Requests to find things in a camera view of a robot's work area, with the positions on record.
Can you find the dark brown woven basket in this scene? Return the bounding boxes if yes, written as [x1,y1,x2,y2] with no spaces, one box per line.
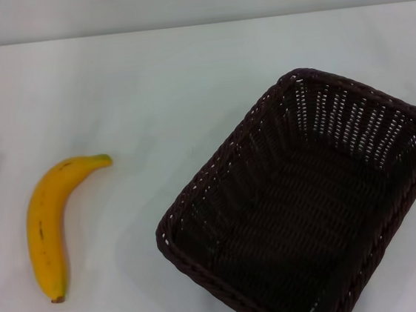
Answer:
[140,55,416,312]

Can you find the yellow banana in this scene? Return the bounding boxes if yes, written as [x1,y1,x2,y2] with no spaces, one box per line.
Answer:
[19,152,127,306]

